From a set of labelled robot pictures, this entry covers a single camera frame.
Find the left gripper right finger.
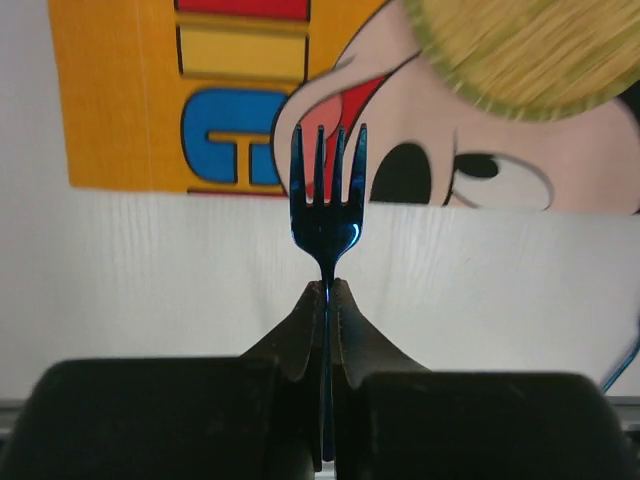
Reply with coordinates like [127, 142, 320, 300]
[329, 280, 639, 479]

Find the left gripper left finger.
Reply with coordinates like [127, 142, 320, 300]
[1, 282, 325, 479]

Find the blue metallic fork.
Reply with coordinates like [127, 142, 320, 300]
[289, 125, 367, 464]

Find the orange cartoon mouse placemat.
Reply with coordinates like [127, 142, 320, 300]
[49, 1, 639, 214]

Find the round woven bamboo plate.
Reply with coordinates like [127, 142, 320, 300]
[404, 0, 639, 122]

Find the blue metallic spoon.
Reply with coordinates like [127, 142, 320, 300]
[600, 307, 639, 393]

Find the aluminium front rail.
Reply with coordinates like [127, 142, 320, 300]
[1, 396, 639, 479]

